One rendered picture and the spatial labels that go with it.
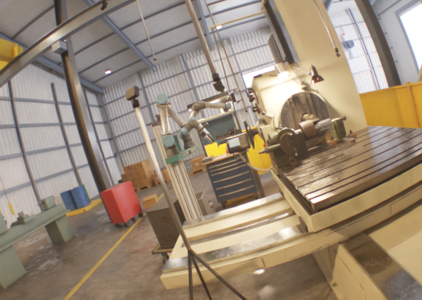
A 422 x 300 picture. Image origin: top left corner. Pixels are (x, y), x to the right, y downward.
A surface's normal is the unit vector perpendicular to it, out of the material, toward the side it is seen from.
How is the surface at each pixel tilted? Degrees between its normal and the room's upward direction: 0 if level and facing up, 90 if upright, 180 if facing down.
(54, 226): 90
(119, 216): 90
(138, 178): 90
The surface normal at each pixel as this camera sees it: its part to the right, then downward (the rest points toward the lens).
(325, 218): -0.08, 0.08
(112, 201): -0.38, 0.18
